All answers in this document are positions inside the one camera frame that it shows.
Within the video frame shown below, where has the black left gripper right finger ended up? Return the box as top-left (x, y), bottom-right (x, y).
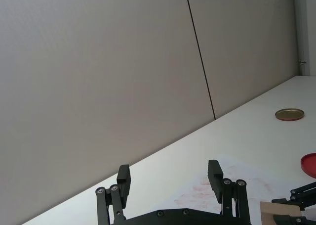
top-left (208, 160), bottom-right (252, 225)

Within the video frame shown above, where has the gold metal lid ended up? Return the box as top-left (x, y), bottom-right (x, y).
top-left (275, 108), bottom-right (305, 122)

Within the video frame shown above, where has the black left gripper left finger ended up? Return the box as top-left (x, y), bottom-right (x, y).
top-left (95, 164), bottom-right (131, 225)

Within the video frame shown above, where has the pale wooden block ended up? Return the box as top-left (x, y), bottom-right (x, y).
top-left (260, 201), bottom-right (316, 225)

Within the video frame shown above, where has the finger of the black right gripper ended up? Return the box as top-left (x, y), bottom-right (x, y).
top-left (273, 215), bottom-right (309, 225)
top-left (271, 181), bottom-right (316, 211)

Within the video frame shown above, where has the red round lid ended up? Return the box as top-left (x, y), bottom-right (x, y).
top-left (300, 152), bottom-right (316, 179)

